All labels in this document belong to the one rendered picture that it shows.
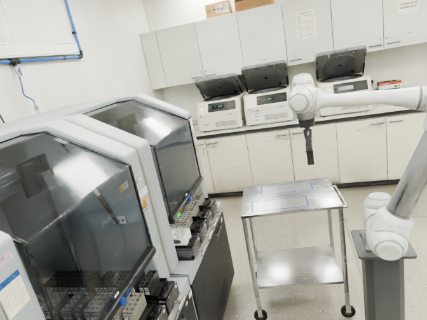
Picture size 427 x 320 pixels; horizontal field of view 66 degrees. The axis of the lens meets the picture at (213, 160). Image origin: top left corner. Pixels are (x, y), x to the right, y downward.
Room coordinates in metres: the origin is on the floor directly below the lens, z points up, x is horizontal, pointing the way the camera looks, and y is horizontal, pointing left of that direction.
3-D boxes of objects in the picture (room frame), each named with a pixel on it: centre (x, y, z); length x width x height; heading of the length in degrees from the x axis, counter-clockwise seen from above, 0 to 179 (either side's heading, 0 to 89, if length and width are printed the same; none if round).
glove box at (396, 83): (3.82, -2.18, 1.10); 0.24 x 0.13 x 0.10; 72
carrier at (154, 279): (1.28, 0.38, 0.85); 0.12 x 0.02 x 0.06; 164
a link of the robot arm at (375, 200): (1.46, -0.77, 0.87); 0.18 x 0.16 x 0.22; 157
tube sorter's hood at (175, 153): (1.95, 0.43, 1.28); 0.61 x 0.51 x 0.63; 164
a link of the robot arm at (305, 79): (1.54, -0.47, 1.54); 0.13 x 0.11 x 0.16; 157
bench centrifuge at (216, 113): (4.23, -0.25, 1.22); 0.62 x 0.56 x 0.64; 162
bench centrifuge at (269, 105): (4.06, -0.81, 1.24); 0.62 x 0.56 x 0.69; 164
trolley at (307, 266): (1.98, -0.44, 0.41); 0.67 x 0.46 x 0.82; 79
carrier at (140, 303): (1.13, 0.42, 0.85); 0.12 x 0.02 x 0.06; 165
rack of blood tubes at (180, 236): (1.69, 0.36, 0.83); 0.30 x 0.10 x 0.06; 74
